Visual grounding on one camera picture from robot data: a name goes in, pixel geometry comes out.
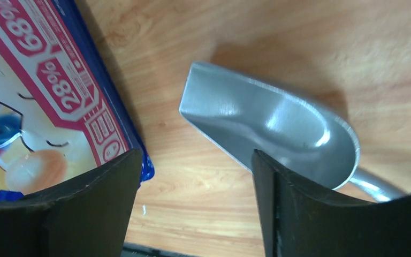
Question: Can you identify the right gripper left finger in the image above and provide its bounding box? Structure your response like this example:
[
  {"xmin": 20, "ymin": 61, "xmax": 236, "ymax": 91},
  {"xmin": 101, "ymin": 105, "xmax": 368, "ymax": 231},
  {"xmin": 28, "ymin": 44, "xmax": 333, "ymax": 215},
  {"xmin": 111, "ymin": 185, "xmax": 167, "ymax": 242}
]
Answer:
[{"xmin": 0, "ymin": 149, "xmax": 142, "ymax": 256}]

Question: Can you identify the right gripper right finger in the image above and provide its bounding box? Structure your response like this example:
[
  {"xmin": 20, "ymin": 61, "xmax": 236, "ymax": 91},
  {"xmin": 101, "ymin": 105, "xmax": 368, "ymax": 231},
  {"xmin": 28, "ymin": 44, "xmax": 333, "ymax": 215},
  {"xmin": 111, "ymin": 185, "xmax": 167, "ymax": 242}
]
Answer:
[{"xmin": 251, "ymin": 150, "xmax": 411, "ymax": 256}]

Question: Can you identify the colourful pet food bag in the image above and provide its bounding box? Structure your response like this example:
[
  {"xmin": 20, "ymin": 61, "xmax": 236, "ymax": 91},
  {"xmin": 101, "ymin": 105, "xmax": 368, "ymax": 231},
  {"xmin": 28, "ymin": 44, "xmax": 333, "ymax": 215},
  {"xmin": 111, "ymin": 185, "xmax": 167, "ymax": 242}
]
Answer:
[{"xmin": 0, "ymin": 1, "xmax": 155, "ymax": 202}]

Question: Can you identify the silver metal scoop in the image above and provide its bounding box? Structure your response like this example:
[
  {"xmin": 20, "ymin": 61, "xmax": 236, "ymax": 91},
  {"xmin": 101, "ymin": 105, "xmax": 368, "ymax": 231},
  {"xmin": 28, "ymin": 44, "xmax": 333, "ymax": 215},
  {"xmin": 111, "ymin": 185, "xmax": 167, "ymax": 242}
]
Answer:
[{"xmin": 179, "ymin": 62, "xmax": 405, "ymax": 202}]

